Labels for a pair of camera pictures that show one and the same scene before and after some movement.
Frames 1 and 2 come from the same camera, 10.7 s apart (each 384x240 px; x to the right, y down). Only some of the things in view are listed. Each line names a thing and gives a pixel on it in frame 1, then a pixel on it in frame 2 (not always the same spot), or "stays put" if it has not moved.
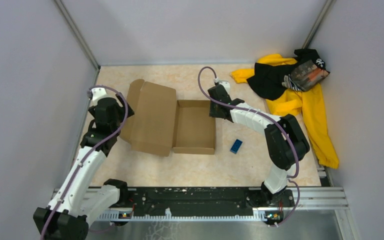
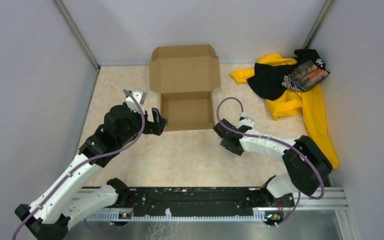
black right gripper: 212,113 → 238,152
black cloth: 267,79 stays put
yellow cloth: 309,104 stays put
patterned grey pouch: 306,77 stays put
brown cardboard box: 160,122 → 185,76
